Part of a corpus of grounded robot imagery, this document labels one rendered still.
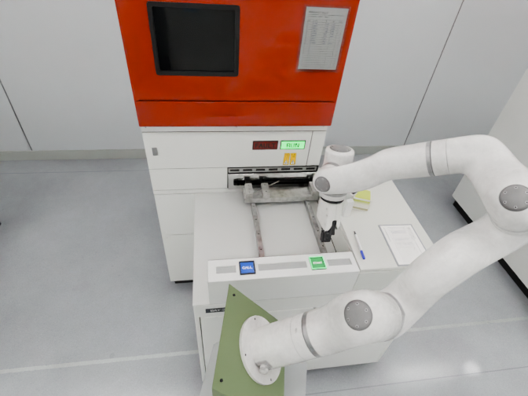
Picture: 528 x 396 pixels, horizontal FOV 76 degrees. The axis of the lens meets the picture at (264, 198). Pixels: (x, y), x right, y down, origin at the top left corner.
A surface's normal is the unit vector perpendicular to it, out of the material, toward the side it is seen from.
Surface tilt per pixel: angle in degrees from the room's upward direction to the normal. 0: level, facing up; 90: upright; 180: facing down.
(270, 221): 0
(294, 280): 90
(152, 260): 0
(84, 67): 90
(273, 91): 90
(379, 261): 0
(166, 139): 90
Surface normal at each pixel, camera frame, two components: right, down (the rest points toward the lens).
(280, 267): 0.07, -0.74
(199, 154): 0.14, 0.67
